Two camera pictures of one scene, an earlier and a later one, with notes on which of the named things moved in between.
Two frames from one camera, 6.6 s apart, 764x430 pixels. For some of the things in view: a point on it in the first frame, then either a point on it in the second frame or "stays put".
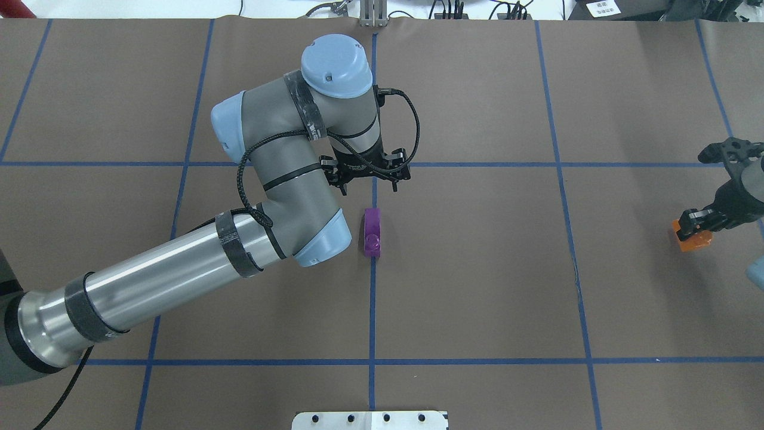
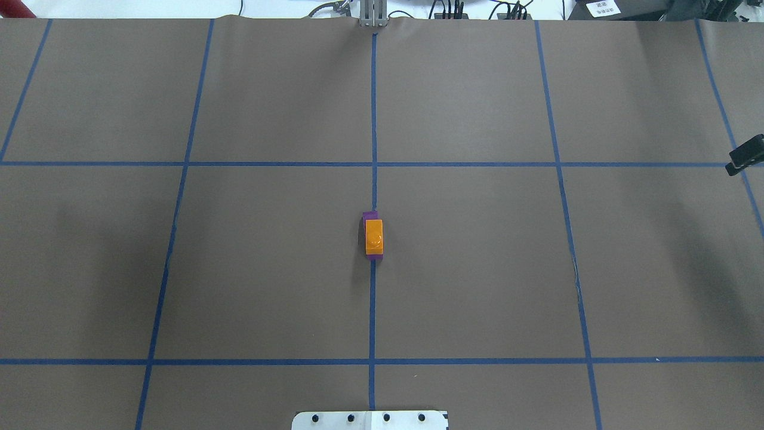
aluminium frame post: [373, 13] stays put
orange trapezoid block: [698, 241] → [372, 215]
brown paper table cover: [526, 278] stays put
